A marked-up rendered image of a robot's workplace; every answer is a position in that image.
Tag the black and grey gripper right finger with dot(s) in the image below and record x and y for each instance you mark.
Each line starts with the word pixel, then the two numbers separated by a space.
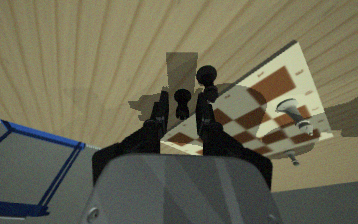
pixel 216 140

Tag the brown and cream chessboard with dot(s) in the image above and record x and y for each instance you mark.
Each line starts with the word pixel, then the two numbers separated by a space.
pixel 247 108

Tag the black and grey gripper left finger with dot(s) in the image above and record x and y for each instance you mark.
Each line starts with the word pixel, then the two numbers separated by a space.
pixel 145 140

